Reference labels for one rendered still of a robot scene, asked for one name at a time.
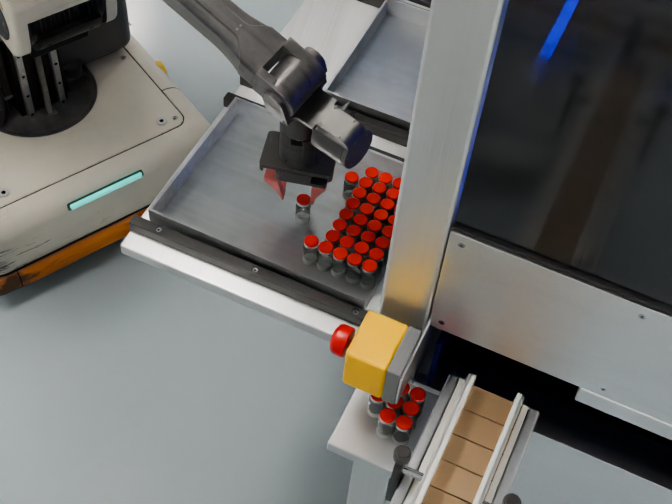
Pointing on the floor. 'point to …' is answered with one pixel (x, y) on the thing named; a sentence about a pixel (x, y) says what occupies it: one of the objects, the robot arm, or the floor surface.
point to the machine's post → (434, 172)
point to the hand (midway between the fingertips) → (298, 195)
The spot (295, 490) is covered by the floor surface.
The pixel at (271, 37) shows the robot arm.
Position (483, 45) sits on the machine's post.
